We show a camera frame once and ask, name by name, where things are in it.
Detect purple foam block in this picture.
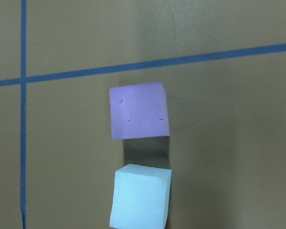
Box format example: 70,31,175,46
109,82,170,140

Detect light blue foam block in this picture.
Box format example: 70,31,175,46
109,164,172,229

